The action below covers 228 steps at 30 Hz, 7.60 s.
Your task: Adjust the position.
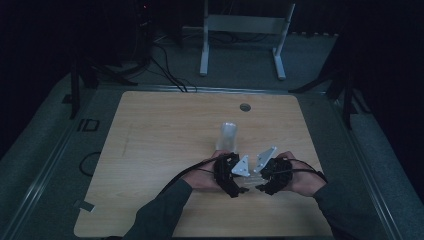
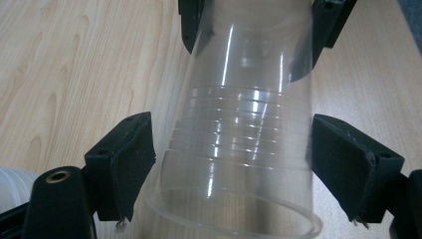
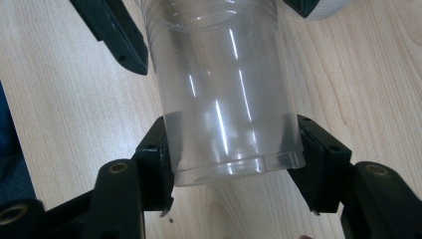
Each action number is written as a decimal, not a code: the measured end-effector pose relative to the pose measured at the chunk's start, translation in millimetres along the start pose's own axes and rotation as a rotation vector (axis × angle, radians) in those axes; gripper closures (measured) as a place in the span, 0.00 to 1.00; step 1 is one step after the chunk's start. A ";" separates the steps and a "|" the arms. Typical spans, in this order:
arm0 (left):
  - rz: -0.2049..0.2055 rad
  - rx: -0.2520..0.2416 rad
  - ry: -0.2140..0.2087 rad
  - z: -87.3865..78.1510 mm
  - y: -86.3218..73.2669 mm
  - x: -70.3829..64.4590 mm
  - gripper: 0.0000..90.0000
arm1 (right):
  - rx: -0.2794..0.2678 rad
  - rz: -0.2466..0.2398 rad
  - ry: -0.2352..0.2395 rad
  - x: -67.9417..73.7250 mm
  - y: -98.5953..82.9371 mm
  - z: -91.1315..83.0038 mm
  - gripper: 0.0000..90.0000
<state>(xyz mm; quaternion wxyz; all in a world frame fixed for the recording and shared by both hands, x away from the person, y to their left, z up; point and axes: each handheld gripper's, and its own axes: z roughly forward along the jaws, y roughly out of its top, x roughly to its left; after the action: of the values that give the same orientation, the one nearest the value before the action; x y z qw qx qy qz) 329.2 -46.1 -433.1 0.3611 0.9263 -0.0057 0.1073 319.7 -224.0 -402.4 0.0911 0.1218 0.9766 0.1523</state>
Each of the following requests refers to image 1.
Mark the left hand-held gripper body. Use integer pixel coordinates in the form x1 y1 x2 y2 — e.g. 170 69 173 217
213 152 251 199

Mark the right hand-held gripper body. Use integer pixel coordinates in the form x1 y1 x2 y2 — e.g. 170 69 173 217
253 145 295 196

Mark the clear disposable cup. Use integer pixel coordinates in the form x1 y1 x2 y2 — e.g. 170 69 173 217
239 175 268 188

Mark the person's left hand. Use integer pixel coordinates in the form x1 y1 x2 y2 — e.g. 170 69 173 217
182 149 232 193

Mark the person's right hand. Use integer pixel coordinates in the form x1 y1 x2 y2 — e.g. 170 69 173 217
275 150 328 198

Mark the black tripod stand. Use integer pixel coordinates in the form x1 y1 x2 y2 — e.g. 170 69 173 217
67 49 138 121
287 49 361 132

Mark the grey metal stand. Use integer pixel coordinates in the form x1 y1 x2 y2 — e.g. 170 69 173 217
198 0 297 82

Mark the black computer tower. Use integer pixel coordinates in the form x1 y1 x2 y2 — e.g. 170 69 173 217
135 0 157 65

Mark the right hand-held gripper cable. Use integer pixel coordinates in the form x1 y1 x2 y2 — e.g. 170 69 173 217
285 158 330 184

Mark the hand-held gripper cable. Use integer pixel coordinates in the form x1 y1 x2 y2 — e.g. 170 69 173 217
285 158 330 184
159 156 222 196

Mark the left hand-held gripper cable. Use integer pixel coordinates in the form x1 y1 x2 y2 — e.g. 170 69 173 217
159 156 222 196

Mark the black floor cable bundle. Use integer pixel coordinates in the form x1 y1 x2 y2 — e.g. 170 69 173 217
150 42 198 93

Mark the black looped floor cable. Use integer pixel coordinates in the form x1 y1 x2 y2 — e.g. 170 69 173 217
78 151 102 178

